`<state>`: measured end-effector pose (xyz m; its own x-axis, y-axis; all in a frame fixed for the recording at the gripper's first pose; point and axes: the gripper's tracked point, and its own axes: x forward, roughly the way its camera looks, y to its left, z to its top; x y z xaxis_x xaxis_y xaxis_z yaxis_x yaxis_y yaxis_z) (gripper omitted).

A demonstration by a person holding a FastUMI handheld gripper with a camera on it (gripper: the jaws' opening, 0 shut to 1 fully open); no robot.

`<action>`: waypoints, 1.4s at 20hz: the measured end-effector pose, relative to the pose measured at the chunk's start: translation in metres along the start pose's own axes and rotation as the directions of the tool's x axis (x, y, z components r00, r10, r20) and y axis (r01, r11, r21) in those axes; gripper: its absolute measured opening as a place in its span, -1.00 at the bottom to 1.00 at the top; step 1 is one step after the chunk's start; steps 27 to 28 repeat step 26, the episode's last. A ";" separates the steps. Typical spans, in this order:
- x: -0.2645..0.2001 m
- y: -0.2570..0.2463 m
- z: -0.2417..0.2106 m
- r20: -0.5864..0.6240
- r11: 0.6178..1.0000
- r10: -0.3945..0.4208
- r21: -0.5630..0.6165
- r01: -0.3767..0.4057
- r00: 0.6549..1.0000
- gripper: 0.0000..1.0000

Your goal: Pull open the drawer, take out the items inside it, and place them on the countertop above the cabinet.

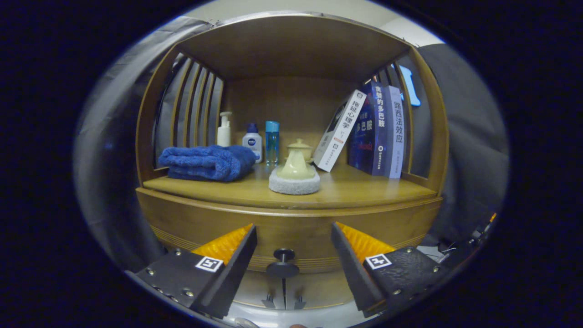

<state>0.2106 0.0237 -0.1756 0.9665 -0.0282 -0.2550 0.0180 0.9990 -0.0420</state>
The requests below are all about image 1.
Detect wooden drawer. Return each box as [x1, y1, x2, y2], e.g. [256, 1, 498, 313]
[137, 188, 443, 278]

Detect pale blue book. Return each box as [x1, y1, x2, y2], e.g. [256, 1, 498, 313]
[387, 85, 405, 179]

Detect white pump bottle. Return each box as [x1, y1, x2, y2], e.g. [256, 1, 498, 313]
[217, 112, 233, 147]

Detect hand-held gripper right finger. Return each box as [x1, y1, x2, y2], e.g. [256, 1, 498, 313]
[331, 222, 451, 318]

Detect dark blue book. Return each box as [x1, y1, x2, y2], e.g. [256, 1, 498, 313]
[348, 81, 393, 176]

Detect white book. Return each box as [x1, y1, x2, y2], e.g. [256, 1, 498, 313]
[313, 89, 368, 173]

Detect cream dish brush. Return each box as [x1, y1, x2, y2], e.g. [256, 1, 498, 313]
[268, 149, 321, 195]

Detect wooden cabinet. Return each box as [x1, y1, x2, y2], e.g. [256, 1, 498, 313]
[135, 14, 450, 311]

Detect cream lidded teacup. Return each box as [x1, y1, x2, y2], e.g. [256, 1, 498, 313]
[286, 138, 315, 164]

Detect blue folded towel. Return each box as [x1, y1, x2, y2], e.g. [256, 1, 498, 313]
[158, 145, 258, 183]

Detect black and orange device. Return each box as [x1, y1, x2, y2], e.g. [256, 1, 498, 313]
[469, 212, 498, 246]

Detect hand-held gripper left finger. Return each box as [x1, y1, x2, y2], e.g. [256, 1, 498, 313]
[136, 224, 258, 319]

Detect wooden countertop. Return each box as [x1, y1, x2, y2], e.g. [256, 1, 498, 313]
[143, 162, 438, 210]

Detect wooden cabinet door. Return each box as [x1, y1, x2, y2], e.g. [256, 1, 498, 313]
[285, 271, 353, 309]
[237, 271, 285, 310]

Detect white bottle with blue cap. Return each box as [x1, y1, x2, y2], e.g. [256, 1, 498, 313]
[242, 123, 263, 164]

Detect black backdrop cloth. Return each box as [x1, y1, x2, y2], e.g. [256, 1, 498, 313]
[73, 16, 510, 274]

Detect clear blue bottle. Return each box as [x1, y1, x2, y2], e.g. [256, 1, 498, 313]
[265, 121, 280, 165]

